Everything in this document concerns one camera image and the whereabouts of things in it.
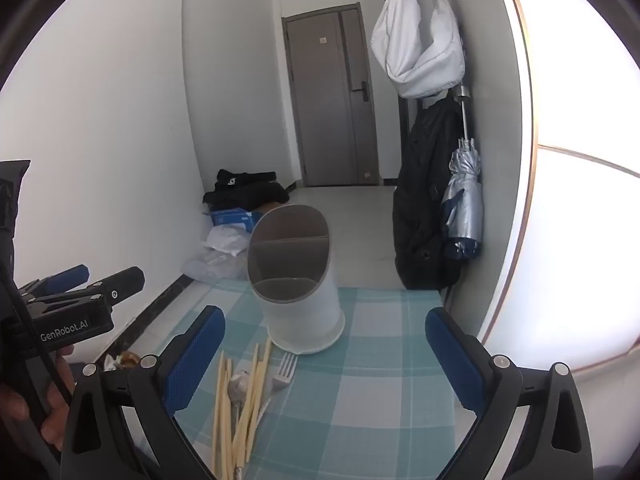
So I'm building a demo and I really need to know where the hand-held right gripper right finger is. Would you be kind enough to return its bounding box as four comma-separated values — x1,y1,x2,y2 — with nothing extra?
425,306,596,480

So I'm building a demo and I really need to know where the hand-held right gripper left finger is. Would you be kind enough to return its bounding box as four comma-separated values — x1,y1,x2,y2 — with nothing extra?
60,305,226,480

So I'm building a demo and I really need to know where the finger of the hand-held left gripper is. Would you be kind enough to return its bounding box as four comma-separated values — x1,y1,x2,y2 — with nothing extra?
19,263,92,302
82,266,146,309

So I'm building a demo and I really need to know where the metal spoon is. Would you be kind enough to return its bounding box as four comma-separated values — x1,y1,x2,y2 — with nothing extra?
227,369,252,411

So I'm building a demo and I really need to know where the metal fork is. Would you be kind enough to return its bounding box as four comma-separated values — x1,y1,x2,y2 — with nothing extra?
252,352,299,431

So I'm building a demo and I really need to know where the white utensil holder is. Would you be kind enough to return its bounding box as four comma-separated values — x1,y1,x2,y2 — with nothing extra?
246,203,347,356

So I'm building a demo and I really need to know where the person's left hand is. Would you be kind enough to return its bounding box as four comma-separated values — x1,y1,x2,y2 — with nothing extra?
0,345,77,453

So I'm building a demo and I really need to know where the grey plastic bag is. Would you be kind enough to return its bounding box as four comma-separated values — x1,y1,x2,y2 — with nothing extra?
181,250,251,282

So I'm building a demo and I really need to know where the teal plaid tablecloth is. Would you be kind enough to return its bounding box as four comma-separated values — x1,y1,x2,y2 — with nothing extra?
135,277,481,480

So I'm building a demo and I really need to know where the white plastic bag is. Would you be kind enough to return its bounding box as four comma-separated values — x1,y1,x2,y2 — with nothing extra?
202,224,253,256

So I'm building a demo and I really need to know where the blue cardboard box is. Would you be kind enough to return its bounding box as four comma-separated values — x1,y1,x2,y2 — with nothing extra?
207,206,263,233

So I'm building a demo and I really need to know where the black hanging jacket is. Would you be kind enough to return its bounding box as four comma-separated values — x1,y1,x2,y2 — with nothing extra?
392,100,466,291

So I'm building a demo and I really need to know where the silver folding umbrella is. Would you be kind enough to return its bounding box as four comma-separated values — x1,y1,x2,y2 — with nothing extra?
440,85,485,261

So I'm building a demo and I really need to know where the black clothing pile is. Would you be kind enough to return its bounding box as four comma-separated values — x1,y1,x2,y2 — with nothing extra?
202,168,291,209

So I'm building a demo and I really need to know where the grey door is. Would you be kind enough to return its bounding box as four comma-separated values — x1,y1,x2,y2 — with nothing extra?
281,2,381,188

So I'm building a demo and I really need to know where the bright window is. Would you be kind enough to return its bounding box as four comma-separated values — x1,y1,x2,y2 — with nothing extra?
490,0,640,376

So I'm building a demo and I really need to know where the white hanging bag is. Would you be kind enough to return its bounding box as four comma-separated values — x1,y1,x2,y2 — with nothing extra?
370,0,466,100

